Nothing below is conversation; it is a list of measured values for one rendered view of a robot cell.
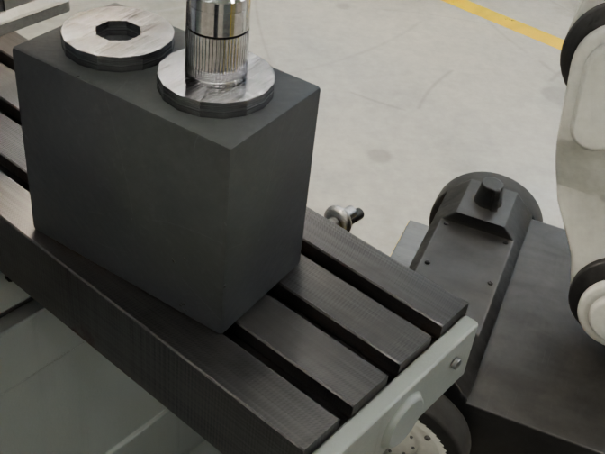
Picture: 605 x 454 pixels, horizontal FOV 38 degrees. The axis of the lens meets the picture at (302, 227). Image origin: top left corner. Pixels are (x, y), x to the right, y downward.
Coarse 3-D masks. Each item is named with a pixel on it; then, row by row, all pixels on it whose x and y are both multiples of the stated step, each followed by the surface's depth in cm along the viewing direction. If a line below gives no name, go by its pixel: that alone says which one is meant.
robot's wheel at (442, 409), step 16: (448, 400) 116; (432, 416) 113; (448, 416) 114; (416, 432) 118; (432, 432) 114; (448, 432) 113; (464, 432) 116; (400, 448) 121; (416, 448) 120; (432, 448) 118; (448, 448) 114; (464, 448) 115
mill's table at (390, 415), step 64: (0, 64) 104; (0, 128) 94; (0, 192) 86; (0, 256) 87; (64, 256) 79; (320, 256) 84; (384, 256) 83; (64, 320) 83; (128, 320) 75; (192, 320) 75; (256, 320) 75; (320, 320) 78; (384, 320) 77; (448, 320) 77; (192, 384) 72; (256, 384) 70; (320, 384) 71; (384, 384) 72; (448, 384) 81; (256, 448) 70; (320, 448) 67; (384, 448) 75
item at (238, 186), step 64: (64, 64) 69; (128, 64) 68; (256, 64) 69; (64, 128) 71; (128, 128) 67; (192, 128) 63; (256, 128) 64; (64, 192) 76; (128, 192) 71; (192, 192) 66; (256, 192) 68; (128, 256) 75; (192, 256) 70; (256, 256) 72
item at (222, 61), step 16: (192, 16) 63; (208, 16) 62; (224, 16) 62; (240, 16) 63; (192, 32) 64; (208, 32) 63; (224, 32) 63; (240, 32) 64; (192, 48) 64; (208, 48) 63; (224, 48) 64; (240, 48) 64; (192, 64) 65; (208, 64) 64; (224, 64) 64; (240, 64) 65; (192, 80) 66; (208, 80) 65; (224, 80) 65; (240, 80) 66
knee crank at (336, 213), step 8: (328, 208) 155; (336, 208) 154; (344, 208) 157; (352, 208) 157; (328, 216) 155; (336, 216) 154; (344, 216) 153; (352, 216) 157; (360, 216) 160; (344, 224) 154
